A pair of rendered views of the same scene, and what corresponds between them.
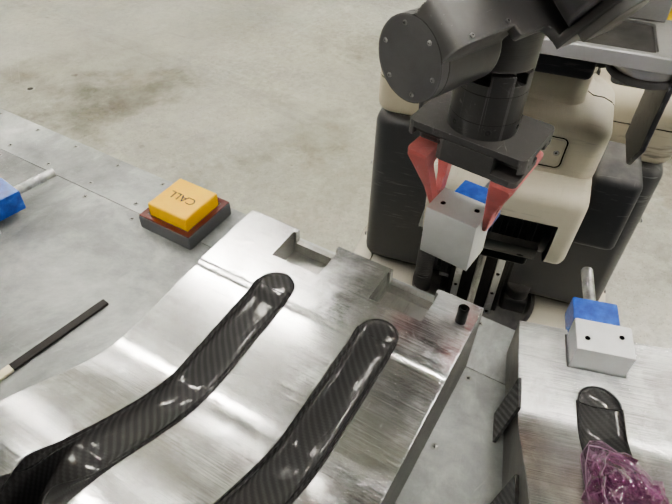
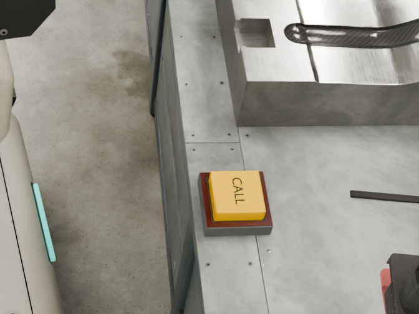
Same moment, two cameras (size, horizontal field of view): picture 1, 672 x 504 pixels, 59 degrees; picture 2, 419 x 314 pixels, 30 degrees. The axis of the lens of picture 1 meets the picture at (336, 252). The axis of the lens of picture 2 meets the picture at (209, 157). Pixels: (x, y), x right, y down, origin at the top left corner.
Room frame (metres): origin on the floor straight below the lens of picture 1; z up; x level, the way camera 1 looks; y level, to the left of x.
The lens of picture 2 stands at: (0.96, 0.54, 1.58)
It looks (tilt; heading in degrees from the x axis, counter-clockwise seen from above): 53 degrees down; 225
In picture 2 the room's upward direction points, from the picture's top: 12 degrees clockwise
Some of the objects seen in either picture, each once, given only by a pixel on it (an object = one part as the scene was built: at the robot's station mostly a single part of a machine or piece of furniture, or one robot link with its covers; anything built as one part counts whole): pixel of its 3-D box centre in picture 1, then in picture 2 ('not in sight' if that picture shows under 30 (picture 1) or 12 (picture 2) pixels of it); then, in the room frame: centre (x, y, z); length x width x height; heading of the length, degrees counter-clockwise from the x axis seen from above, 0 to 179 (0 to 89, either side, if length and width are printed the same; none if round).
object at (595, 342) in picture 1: (591, 316); not in sight; (0.37, -0.25, 0.86); 0.13 x 0.05 x 0.05; 168
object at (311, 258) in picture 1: (307, 263); (252, 43); (0.42, 0.03, 0.87); 0.05 x 0.05 x 0.04; 61
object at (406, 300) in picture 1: (403, 306); not in sight; (0.37, -0.07, 0.87); 0.05 x 0.05 x 0.04; 61
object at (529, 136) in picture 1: (487, 101); not in sight; (0.42, -0.12, 1.06); 0.10 x 0.07 x 0.07; 56
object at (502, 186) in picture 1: (483, 180); not in sight; (0.41, -0.13, 0.99); 0.07 x 0.07 x 0.09; 56
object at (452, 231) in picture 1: (477, 203); not in sight; (0.45, -0.14, 0.93); 0.13 x 0.05 x 0.05; 146
